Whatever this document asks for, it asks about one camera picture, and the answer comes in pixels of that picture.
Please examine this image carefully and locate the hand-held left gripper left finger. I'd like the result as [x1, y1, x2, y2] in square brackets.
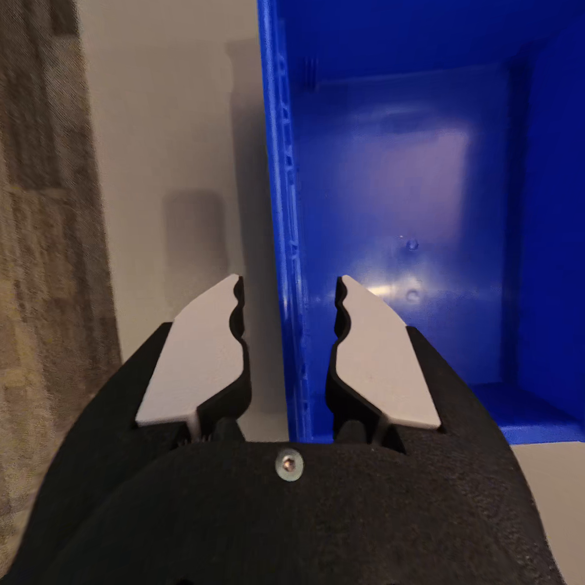
[136, 275, 252, 439]

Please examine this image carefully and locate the blue plastic bin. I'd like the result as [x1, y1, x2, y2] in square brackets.
[256, 0, 585, 446]

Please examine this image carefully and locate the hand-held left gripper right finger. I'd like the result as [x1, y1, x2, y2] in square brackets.
[327, 275, 441, 441]

